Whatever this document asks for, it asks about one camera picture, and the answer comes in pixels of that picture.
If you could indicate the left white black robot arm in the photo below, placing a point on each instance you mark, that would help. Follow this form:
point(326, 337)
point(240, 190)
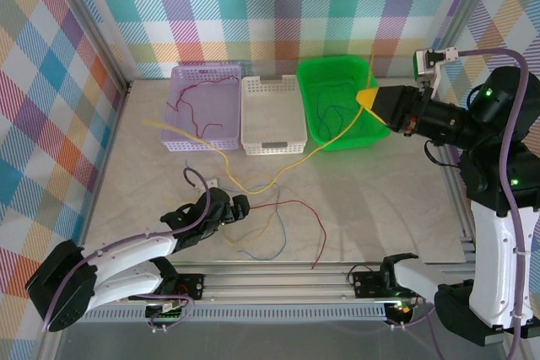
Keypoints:
point(126, 250)

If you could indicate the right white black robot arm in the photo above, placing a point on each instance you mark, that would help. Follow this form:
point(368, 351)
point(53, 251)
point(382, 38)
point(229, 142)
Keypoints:
point(493, 271)

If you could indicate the green plastic basket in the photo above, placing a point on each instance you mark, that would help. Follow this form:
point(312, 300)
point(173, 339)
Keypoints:
point(306, 90)

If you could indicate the white plastic basket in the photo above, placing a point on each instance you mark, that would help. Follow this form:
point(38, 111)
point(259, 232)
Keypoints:
point(270, 111)

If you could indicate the purple plastic basket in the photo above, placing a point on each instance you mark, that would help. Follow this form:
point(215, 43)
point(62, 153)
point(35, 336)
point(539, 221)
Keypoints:
point(211, 103)

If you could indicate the small circuit board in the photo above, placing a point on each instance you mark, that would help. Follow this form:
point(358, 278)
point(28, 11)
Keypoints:
point(166, 309)
point(401, 308)

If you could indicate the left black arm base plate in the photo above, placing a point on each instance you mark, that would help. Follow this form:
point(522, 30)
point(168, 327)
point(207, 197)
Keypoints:
point(192, 286)

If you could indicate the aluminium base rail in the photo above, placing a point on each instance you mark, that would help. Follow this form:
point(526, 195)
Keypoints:
point(274, 284)

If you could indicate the aluminium table side rail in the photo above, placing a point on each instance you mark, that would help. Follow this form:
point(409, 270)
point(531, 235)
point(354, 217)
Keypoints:
point(460, 212)
point(115, 128)

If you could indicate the aluminium frame post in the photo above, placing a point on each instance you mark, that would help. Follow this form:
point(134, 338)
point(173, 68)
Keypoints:
point(464, 10)
point(90, 25)

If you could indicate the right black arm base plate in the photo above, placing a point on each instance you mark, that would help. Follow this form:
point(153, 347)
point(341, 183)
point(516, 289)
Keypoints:
point(365, 284)

